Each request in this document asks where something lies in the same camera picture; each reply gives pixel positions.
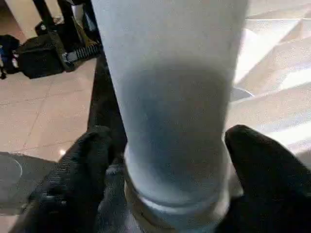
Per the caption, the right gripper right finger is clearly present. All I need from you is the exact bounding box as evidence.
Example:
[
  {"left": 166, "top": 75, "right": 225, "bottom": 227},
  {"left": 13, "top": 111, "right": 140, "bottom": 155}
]
[{"left": 216, "top": 125, "right": 311, "bottom": 233}]

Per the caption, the white plastic table top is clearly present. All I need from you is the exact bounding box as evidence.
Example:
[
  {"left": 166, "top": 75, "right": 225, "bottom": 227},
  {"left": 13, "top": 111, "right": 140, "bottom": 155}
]
[{"left": 226, "top": 0, "right": 311, "bottom": 170}]

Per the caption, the black floor bag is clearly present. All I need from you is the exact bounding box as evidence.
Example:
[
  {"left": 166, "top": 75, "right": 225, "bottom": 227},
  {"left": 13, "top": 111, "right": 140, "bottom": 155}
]
[{"left": 0, "top": 33, "right": 66, "bottom": 80}]

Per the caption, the white plastic table leg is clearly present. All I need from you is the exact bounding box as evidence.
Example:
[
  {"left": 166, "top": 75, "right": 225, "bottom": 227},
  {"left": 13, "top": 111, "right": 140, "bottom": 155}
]
[{"left": 91, "top": 0, "right": 249, "bottom": 233}]

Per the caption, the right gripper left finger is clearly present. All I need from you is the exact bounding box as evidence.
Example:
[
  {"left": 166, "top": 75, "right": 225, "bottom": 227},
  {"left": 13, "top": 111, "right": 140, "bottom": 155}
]
[{"left": 10, "top": 125, "right": 117, "bottom": 233}]

